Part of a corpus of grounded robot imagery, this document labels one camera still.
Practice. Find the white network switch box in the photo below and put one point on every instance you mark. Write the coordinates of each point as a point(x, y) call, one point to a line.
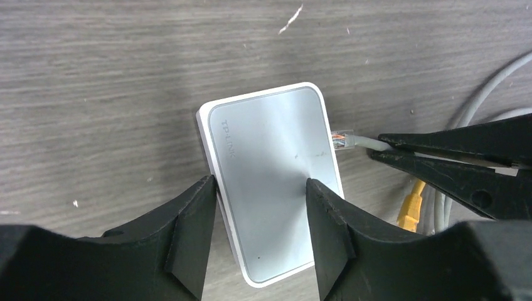
point(262, 147)

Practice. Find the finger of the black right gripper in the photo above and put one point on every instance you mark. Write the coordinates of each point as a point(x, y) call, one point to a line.
point(505, 142)
point(480, 189)

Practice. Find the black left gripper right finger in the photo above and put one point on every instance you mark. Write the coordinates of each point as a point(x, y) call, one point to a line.
point(361, 257)

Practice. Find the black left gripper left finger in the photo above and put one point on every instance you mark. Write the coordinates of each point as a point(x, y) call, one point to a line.
point(161, 255)

